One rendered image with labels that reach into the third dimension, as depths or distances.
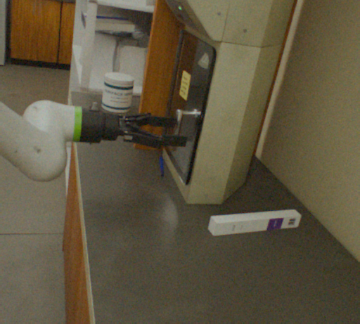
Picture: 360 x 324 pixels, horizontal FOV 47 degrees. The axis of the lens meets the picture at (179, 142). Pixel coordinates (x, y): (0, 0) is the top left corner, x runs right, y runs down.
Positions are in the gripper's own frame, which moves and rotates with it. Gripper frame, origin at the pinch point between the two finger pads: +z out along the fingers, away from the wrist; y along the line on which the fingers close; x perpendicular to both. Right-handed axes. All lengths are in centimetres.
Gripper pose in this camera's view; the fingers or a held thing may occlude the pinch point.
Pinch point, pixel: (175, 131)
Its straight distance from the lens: 115.3
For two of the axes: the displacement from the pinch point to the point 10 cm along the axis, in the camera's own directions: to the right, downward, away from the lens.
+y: -2.6, -4.1, 8.7
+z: 9.5, 0.6, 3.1
